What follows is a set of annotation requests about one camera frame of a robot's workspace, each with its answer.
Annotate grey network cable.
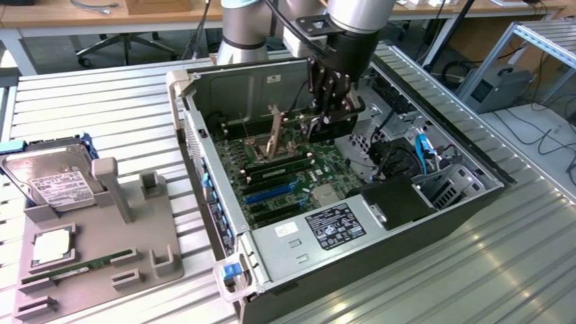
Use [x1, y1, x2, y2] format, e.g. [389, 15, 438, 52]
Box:
[69, 0, 119, 14]

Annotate long black expansion slot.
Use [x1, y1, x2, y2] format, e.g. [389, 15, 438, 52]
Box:
[250, 202, 299, 220]
[241, 178, 289, 196]
[253, 209, 301, 227]

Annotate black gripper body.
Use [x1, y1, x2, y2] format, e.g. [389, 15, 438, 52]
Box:
[313, 28, 381, 84]

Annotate CPU socket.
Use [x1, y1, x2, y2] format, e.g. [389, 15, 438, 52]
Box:
[245, 133, 297, 163]

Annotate silver drive cage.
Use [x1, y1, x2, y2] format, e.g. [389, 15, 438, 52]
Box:
[350, 55, 450, 169]

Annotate silver office chair base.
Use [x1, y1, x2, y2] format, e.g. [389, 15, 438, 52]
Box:
[73, 32, 178, 67]

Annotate green RAM stick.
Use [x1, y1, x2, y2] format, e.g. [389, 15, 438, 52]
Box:
[246, 164, 314, 182]
[19, 248, 135, 284]

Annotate silver hard disk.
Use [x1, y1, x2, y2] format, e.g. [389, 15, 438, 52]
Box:
[1, 144, 98, 213]

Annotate grey parts rack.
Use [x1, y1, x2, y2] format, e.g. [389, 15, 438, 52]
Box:
[11, 157, 185, 322]

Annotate grey floor cabinet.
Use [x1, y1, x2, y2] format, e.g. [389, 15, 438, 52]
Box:
[457, 65, 535, 115]

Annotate black power wire bundle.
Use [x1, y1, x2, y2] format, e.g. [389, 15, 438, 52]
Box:
[367, 136, 426, 180]

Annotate black office chair base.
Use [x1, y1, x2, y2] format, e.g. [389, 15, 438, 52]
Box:
[383, 20, 413, 43]

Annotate aluminium frame table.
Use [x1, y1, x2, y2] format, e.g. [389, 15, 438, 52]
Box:
[466, 18, 576, 105]

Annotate silver power supply unit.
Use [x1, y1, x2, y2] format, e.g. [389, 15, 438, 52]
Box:
[247, 194, 389, 284]

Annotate blue expansion slot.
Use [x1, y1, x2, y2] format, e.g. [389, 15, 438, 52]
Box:
[245, 185, 295, 205]

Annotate open metal socket cover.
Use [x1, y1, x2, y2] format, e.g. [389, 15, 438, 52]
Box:
[285, 133, 311, 153]

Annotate silver disk bay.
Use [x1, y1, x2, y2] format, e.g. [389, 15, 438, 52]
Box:
[413, 161, 505, 210]

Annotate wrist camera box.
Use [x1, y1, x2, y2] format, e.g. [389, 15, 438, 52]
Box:
[281, 15, 347, 59]

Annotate black slanted pole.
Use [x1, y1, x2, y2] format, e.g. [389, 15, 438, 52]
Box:
[425, 0, 477, 68]

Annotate black RAM slot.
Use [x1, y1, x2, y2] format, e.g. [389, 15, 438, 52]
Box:
[221, 117, 270, 130]
[225, 128, 270, 141]
[222, 120, 270, 134]
[239, 152, 314, 175]
[223, 124, 270, 137]
[241, 156, 315, 178]

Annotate green motherboard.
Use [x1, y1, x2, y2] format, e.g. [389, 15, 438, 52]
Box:
[209, 113, 365, 230]

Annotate black plastic shroud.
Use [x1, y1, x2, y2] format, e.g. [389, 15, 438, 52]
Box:
[343, 177, 439, 232]

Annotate open black PC case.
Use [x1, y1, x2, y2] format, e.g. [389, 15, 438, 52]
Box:
[163, 49, 518, 324]

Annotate wooden desk white frame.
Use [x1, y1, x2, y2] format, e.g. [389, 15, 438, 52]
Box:
[386, 0, 569, 74]
[0, 0, 225, 78]

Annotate silver chipset heatsink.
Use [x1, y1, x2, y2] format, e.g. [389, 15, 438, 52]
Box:
[311, 187, 341, 207]

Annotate graphics card with black cooler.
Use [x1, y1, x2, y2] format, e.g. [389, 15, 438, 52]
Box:
[263, 104, 358, 160]

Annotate brown cardboard box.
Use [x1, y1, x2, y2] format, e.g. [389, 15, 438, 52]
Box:
[125, 0, 191, 16]

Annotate silver CPU chip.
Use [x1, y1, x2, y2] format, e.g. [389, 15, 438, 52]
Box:
[30, 232, 75, 263]

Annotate blue flat wire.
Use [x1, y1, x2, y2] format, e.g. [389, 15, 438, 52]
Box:
[415, 133, 435, 176]

